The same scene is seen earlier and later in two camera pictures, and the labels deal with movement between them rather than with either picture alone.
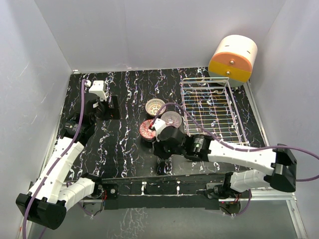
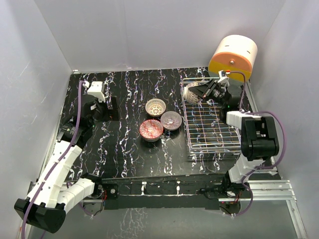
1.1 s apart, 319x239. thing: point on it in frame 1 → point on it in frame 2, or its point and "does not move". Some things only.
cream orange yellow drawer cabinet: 235,58 does not move
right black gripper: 158,150 → 202,90
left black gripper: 113,113 does not move
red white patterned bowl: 145,132 does not move
